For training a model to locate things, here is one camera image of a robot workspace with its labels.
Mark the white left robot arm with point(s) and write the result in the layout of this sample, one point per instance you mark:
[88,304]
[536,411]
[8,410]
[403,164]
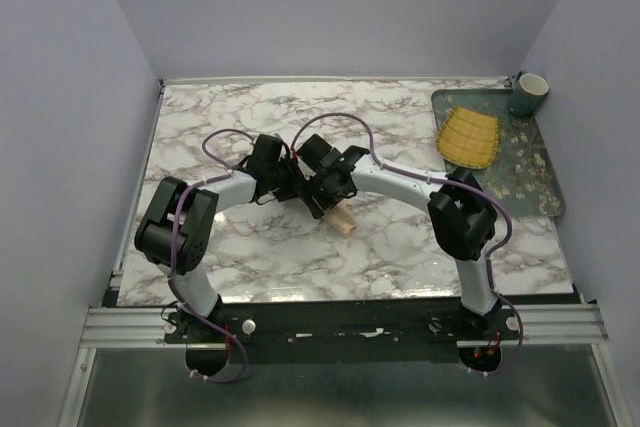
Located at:
[175,229]

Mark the teal mug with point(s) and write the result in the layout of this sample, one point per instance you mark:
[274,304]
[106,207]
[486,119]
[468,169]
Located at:
[529,91]

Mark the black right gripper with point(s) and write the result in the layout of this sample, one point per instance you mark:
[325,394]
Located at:
[322,203]

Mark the aluminium frame rail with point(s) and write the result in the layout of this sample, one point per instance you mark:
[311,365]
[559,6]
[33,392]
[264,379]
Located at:
[130,328]

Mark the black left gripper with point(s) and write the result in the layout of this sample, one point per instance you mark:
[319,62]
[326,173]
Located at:
[294,173]

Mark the floral teal tray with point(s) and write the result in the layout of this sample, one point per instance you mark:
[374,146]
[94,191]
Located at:
[521,175]

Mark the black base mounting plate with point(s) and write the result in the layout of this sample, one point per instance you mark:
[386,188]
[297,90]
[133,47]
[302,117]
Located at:
[438,330]

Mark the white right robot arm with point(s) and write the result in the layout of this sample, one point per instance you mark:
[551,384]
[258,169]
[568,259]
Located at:
[462,216]

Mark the yellow woven coaster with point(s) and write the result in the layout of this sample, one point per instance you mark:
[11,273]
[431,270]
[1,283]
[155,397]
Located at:
[468,139]

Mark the peach cloth napkin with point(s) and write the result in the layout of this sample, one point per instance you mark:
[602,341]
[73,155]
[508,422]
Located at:
[340,219]

